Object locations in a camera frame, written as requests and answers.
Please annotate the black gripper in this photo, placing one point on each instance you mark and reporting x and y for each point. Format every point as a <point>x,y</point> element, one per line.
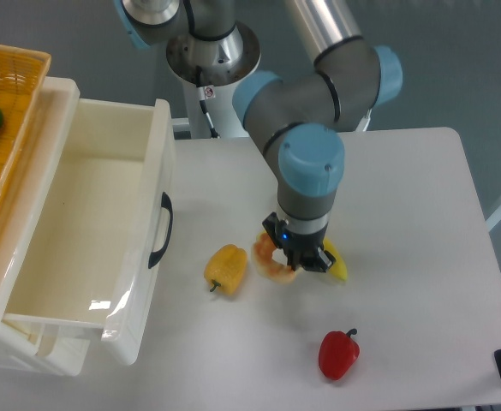
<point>301,241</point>

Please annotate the orange glazed donut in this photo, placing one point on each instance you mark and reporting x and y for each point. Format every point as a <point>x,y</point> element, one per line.
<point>262,252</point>

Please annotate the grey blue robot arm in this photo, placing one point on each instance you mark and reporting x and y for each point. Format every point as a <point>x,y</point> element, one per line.
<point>296,125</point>

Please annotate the yellow banana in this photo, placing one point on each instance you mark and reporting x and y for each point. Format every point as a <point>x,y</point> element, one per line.
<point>339,270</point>

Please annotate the yellow bell pepper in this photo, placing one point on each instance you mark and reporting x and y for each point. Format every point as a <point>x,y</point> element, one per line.
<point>225,269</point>

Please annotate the red bell pepper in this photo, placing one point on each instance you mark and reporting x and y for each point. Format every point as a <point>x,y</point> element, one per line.
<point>338,352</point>

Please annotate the white plastic drawer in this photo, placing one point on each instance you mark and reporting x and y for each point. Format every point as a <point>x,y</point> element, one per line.
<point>85,274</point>

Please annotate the white drawer cabinet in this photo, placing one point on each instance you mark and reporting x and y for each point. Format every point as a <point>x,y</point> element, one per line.
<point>28,348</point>

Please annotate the orange woven basket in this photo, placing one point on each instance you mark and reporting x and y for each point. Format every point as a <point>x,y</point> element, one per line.
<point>22,74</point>

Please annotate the black drawer handle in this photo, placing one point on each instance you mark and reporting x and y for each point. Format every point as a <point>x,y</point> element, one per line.
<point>165,226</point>

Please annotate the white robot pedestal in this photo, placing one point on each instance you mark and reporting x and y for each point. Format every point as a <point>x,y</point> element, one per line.
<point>209,72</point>

